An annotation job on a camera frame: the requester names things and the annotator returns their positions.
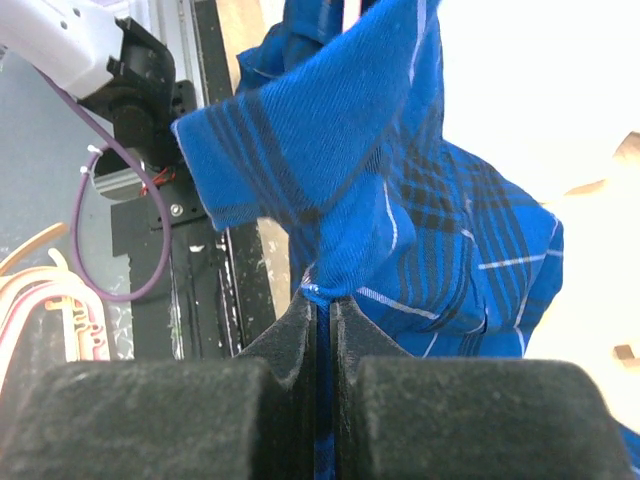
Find white hanging shirt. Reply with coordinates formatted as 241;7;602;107
438;1;639;430

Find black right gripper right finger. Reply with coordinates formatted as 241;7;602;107
330;299;633;479

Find blue plaid shirt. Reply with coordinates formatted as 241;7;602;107
172;1;564;479

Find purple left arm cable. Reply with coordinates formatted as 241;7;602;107
29;64;174;304

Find aluminium frame rail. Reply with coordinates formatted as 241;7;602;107
93;1;205;201

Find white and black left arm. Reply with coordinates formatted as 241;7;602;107
1;1;187;169

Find pink hanger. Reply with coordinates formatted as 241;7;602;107
342;0;362;32
1;282;111;386

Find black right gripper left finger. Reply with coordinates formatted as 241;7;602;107
1;296;316;479

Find pink hanger in foreground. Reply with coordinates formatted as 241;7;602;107
1;282;111;386

